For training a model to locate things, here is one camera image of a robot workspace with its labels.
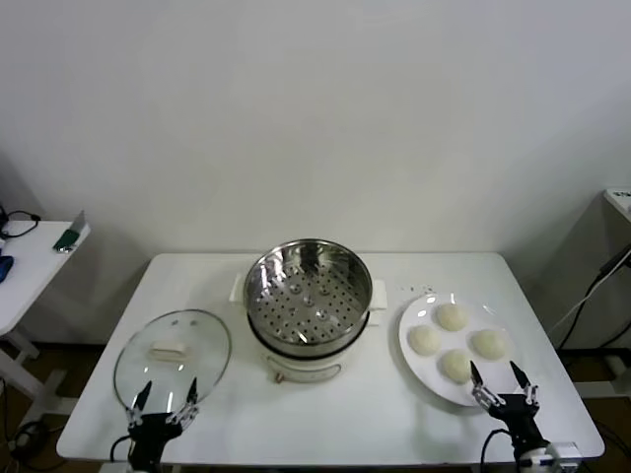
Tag white power cable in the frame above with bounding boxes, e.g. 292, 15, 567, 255
550, 273, 610, 332

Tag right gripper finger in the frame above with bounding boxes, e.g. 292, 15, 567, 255
468, 360, 508, 411
509, 361, 542, 410

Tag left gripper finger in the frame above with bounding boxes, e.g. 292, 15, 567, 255
166, 376, 200, 428
125, 379, 153, 429

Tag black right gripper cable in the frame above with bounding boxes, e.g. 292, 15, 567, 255
479, 427, 517, 473

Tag thin black desk cable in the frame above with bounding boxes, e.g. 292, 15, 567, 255
0, 209, 41, 241

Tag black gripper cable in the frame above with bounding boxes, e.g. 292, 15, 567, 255
479, 427, 517, 473
109, 433, 137, 465

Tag white electric pot base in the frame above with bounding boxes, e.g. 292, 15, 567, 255
245, 295, 385, 385

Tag white side table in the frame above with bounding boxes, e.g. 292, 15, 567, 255
0, 219, 93, 415

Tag black floor cable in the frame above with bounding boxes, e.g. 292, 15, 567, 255
0, 416, 59, 457

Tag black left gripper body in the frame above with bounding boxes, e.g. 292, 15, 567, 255
127, 412, 187, 473

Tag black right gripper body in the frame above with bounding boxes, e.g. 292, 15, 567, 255
485, 392, 549, 462

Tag black power cable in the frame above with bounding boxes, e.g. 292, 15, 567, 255
557, 275, 603, 351

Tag stainless steel steamer basket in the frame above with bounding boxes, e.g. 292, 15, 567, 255
229, 238, 390, 349

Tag round glass pot lid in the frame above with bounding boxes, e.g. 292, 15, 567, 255
112, 308, 233, 413

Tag white steamed baozi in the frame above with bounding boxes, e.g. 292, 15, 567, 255
470, 327, 512, 361
408, 324, 442, 356
436, 303, 470, 332
439, 348, 475, 384

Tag white round plate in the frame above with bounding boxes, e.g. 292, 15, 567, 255
397, 293, 525, 408

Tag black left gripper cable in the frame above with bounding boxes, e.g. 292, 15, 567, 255
109, 433, 137, 465

